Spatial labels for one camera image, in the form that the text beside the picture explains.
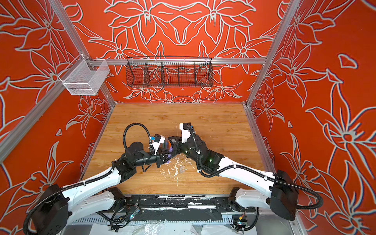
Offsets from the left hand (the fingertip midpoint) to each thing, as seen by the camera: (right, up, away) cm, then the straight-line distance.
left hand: (174, 152), depth 71 cm
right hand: (-4, +7, -3) cm, 8 cm away
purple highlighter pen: (-2, +1, -2) cm, 3 cm away
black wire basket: (-6, +49, +28) cm, 57 cm away
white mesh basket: (-60, +44, +22) cm, 77 cm away
